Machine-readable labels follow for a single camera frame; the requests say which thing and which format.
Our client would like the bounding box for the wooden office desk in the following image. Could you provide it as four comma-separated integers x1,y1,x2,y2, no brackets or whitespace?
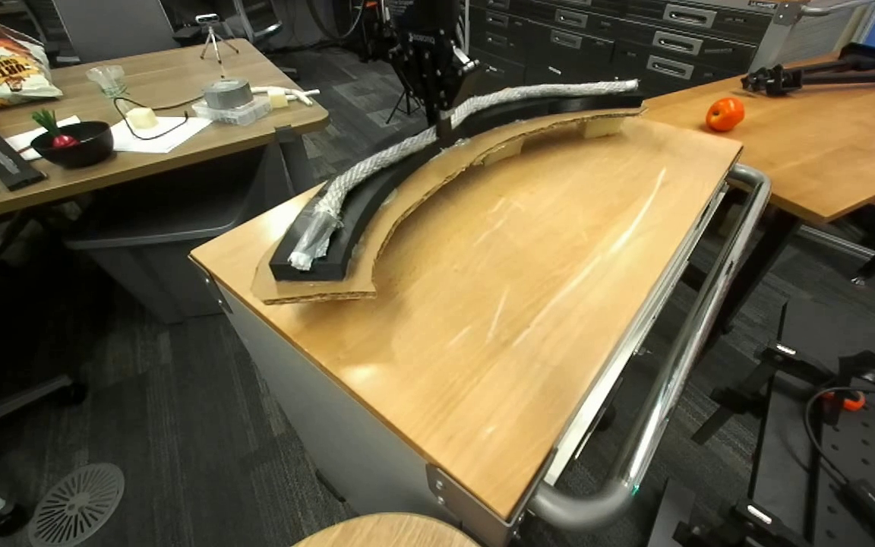
0,40,328,216

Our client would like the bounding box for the grey braided rope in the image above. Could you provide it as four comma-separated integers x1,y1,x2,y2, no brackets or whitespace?
289,75,642,275

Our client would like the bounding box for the orange fruit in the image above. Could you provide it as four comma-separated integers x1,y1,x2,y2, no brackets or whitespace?
704,98,744,135

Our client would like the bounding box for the snack chip bag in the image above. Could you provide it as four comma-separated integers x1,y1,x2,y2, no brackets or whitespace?
0,24,59,106

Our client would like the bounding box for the round wooden stool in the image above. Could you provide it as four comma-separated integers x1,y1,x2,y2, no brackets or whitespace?
293,514,480,547

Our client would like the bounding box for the grey tape roll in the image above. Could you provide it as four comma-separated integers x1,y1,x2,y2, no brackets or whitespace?
203,79,253,111

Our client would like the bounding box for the grey drawer cabinet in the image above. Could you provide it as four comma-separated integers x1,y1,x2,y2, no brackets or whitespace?
457,0,869,95

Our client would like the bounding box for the black curved foam track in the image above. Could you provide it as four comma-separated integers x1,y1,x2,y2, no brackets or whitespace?
269,79,645,283

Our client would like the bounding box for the black bowl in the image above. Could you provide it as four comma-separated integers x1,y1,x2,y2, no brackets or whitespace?
31,122,113,167

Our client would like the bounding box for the white paper sheet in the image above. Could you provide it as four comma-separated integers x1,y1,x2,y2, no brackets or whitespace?
113,115,189,155

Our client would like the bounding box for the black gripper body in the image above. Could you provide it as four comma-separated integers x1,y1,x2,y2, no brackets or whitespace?
394,0,473,114

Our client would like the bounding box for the chrome cart handle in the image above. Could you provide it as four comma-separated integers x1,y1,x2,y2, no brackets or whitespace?
527,163,769,532

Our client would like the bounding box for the small camera tripod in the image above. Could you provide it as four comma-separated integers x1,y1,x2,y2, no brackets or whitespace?
193,14,236,63

